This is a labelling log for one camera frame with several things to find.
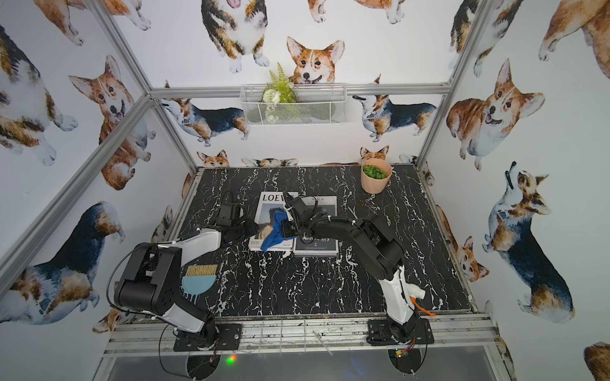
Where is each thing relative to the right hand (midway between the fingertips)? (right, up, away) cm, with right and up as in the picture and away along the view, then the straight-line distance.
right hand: (280, 232), depth 93 cm
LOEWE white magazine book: (-7, +5, +4) cm, 9 cm away
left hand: (-9, +3, +3) cm, 10 cm away
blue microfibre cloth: (-1, 0, -3) cm, 3 cm away
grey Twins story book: (+15, -4, -4) cm, 16 cm away
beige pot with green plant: (+39, +23, +10) cm, 47 cm away
